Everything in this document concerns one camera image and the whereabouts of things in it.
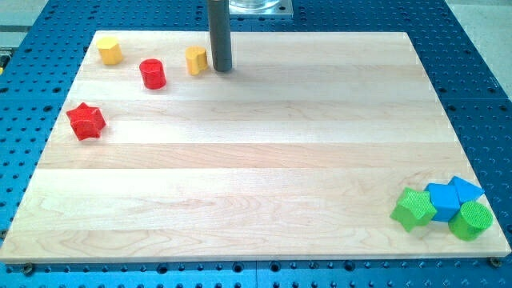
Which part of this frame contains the yellow heart block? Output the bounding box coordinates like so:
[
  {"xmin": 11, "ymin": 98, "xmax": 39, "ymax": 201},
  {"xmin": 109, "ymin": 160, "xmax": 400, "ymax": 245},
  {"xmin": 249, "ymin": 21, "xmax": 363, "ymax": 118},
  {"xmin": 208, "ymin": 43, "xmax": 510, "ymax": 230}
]
[{"xmin": 185, "ymin": 46, "xmax": 208, "ymax": 75}]

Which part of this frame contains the light wooden board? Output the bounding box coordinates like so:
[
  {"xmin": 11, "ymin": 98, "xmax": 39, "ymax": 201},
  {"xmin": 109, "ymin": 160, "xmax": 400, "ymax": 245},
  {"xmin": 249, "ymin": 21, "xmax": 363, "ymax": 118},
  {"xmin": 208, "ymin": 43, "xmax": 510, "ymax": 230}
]
[{"xmin": 1, "ymin": 30, "xmax": 510, "ymax": 263}]

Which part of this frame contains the red cylinder block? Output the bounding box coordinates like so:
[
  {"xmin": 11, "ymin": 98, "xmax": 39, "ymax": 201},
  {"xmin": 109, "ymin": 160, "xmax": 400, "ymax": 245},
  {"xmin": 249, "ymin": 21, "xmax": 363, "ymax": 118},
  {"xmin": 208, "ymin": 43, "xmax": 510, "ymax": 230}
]
[{"xmin": 139, "ymin": 58, "xmax": 166, "ymax": 90}]

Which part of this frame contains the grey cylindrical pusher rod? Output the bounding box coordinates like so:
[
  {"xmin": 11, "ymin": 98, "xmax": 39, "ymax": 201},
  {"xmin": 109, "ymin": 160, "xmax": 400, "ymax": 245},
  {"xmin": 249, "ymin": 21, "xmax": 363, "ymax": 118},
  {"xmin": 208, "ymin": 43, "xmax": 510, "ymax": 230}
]
[{"xmin": 206, "ymin": 0, "xmax": 232, "ymax": 72}]

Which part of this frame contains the red star block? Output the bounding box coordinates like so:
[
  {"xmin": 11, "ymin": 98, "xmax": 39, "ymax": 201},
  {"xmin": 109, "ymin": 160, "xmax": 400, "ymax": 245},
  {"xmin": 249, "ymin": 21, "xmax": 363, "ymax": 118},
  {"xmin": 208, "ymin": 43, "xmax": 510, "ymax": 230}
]
[{"xmin": 66, "ymin": 102, "xmax": 106, "ymax": 141}]

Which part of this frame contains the green star block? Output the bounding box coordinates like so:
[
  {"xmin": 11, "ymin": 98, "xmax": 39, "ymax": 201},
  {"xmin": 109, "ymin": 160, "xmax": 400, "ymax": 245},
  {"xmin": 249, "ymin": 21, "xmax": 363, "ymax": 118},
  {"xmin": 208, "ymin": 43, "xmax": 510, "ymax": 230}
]
[{"xmin": 390, "ymin": 187, "xmax": 437, "ymax": 232}]

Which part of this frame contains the yellow hexagon block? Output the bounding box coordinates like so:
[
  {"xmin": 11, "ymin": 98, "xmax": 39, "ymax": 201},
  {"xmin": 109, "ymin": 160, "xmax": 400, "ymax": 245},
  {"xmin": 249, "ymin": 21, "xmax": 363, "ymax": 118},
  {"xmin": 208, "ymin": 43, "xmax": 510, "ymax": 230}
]
[{"xmin": 96, "ymin": 37, "xmax": 123, "ymax": 65}]

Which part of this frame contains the blue cube block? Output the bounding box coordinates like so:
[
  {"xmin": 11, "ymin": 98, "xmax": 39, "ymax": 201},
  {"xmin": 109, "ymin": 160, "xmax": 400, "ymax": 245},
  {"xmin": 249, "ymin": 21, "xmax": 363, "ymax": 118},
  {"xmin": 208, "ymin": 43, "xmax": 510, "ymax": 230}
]
[{"xmin": 425, "ymin": 183, "xmax": 460, "ymax": 222}]

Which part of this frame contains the blue triangle block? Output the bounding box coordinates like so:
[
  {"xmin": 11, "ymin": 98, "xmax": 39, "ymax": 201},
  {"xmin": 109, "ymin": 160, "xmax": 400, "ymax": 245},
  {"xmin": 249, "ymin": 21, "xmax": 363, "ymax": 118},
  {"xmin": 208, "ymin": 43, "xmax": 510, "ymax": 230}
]
[{"xmin": 449, "ymin": 176, "xmax": 484, "ymax": 203}]

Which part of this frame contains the green cylinder block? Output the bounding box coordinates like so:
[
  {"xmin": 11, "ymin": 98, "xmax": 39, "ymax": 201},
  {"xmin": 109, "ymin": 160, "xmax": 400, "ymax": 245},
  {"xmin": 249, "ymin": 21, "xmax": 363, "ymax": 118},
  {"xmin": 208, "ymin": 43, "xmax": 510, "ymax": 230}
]
[{"xmin": 448, "ymin": 201, "xmax": 494, "ymax": 242}]

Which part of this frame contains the blue perforated table plate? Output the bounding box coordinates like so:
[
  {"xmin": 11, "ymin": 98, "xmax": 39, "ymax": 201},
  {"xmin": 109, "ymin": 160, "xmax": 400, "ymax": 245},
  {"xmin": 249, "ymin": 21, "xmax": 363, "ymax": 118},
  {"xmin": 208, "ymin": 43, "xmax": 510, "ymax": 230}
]
[{"xmin": 1, "ymin": 1, "xmax": 511, "ymax": 287}]

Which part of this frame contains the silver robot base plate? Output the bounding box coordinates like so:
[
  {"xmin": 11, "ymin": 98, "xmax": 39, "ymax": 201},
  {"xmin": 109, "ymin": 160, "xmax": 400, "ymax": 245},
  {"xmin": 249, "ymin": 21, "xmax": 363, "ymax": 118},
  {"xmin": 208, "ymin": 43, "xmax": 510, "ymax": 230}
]
[{"xmin": 229, "ymin": 0, "xmax": 294, "ymax": 16}]

